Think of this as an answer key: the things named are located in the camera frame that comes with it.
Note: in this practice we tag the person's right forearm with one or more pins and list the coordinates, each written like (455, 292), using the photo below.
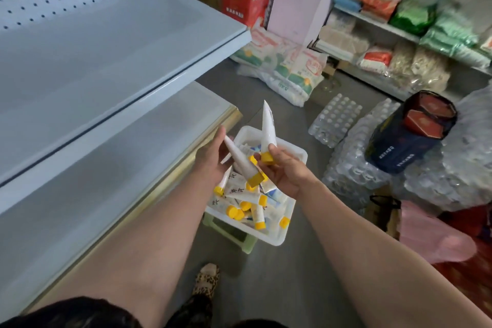
(384, 262)

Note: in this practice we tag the white squeeze tube yellow cap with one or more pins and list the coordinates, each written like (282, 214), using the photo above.
(268, 128)
(242, 160)

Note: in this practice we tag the light green packets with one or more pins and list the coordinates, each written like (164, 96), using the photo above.
(453, 41)

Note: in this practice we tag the white rice sacks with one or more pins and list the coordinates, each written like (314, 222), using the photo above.
(286, 66)

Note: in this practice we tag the white plastic basket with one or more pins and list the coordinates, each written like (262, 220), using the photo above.
(286, 220)

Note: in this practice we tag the clear bag of dried noodles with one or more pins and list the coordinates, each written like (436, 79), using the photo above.
(430, 70)
(401, 64)

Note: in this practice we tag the person's right hand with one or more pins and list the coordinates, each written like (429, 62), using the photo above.
(290, 174)

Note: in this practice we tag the red gift box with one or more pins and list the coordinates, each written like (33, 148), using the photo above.
(422, 123)

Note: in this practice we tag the orange snack packets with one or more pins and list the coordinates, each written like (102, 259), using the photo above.
(378, 1)

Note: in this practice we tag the pink plastic bag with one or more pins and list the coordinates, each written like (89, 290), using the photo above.
(434, 237)

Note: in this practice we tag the dark blue gift bag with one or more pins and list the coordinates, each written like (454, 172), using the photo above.
(399, 143)

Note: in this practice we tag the stack of wrapped water bottles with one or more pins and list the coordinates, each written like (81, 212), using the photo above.
(353, 162)

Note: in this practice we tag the dark green packets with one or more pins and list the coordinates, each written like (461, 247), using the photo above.
(412, 18)

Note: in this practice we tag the small shrink-wrapped water bottle pack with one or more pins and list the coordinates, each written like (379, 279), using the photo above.
(335, 120)

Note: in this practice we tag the white clear packets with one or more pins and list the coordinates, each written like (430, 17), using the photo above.
(342, 37)

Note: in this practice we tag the red and white packet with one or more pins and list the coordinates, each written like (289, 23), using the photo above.
(376, 60)

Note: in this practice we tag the person's right thumb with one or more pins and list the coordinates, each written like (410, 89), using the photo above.
(277, 154)

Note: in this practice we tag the leopard print shoe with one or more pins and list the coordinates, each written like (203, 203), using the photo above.
(206, 281)

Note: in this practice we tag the red patterned packages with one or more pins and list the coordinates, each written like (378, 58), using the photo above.
(472, 262)

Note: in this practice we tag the white metal shelf unit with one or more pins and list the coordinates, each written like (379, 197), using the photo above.
(96, 81)

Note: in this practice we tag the light green plastic stool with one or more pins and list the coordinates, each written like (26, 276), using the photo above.
(234, 234)

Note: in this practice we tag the person's left hand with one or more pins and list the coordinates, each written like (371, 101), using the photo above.
(209, 156)

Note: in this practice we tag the blue packet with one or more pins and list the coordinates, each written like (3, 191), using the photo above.
(346, 1)

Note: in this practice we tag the pile of white yellow-capped tubes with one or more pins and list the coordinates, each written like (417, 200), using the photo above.
(250, 201)

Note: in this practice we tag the person's left forearm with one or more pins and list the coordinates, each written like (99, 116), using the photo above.
(146, 247)

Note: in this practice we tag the person's left fingers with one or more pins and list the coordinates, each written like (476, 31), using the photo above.
(220, 136)

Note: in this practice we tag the big heap of wrapped bottles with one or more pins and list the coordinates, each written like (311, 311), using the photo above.
(461, 154)

